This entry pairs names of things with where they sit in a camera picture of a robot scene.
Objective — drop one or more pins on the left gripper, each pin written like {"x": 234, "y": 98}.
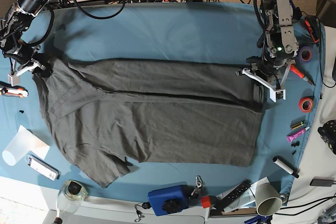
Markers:
{"x": 268, "y": 70}

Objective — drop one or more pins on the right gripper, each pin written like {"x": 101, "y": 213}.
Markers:
{"x": 25, "y": 56}

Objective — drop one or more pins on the grey T-shirt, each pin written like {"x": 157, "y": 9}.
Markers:
{"x": 101, "y": 113}

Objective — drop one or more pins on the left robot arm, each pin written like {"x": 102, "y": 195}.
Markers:
{"x": 278, "y": 42}

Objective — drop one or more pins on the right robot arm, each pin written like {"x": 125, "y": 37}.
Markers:
{"x": 16, "y": 21}

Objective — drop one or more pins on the purple tape roll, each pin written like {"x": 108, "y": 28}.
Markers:
{"x": 305, "y": 54}

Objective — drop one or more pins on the orange black utility knife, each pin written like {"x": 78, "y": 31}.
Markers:
{"x": 7, "y": 90}

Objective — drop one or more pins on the orange tape roll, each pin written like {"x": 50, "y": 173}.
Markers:
{"x": 306, "y": 104}

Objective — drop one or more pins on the orange black tool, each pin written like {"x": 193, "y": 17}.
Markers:
{"x": 313, "y": 27}

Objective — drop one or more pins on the gold battery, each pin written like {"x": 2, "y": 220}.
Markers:
{"x": 297, "y": 125}

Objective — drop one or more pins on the purple glue tube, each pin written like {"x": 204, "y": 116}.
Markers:
{"x": 295, "y": 135}

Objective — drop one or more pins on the white paper sheet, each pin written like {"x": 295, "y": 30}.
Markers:
{"x": 28, "y": 142}

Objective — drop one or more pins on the translucent plastic cup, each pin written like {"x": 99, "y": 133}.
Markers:
{"x": 11, "y": 154}

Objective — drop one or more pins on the white marker black cap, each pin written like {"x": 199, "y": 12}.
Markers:
{"x": 285, "y": 167}

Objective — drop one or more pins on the white labelled box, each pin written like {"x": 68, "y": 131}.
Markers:
{"x": 41, "y": 167}

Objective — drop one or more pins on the black remote control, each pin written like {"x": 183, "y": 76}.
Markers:
{"x": 233, "y": 195}

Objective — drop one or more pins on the clear glass bottle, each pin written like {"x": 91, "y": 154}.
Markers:
{"x": 69, "y": 199}

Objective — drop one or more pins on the grey green mug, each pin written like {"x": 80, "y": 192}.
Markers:
{"x": 268, "y": 200}

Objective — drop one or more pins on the silver carabiner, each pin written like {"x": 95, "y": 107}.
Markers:
{"x": 199, "y": 182}

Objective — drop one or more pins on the red cube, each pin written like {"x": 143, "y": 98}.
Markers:
{"x": 206, "y": 202}

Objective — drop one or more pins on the blue box with black knob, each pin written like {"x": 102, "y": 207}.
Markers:
{"x": 169, "y": 200}

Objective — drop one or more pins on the orange handle screwdriver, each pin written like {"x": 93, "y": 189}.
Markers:
{"x": 300, "y": 74}

